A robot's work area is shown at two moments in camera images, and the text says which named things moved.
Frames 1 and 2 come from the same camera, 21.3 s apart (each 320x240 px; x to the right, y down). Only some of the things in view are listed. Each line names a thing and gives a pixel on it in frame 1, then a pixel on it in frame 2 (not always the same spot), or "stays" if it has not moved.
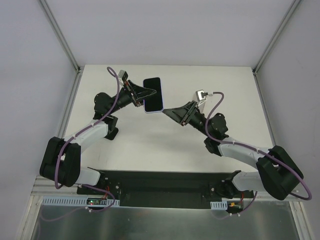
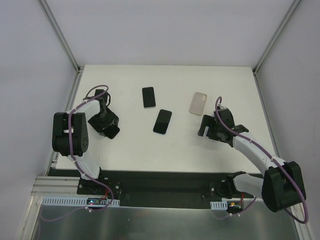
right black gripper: [188, 114] → [208, 127]
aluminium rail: [43, 187] stays
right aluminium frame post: [284, 21] stays
